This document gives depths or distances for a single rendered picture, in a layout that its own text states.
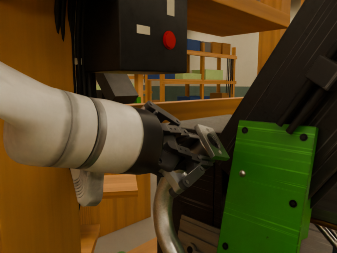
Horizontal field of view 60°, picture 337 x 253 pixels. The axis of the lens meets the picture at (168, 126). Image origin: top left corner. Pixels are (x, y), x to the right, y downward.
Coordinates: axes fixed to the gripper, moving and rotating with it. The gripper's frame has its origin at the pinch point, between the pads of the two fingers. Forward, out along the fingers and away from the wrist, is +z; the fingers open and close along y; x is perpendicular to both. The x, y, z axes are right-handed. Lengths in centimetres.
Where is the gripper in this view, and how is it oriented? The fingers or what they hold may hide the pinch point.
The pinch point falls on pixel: (197, 151)
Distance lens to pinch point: 42.3
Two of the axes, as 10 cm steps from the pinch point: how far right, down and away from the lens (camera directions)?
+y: -3.7, -7.8, 5.1
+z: 6.7, 1.6, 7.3
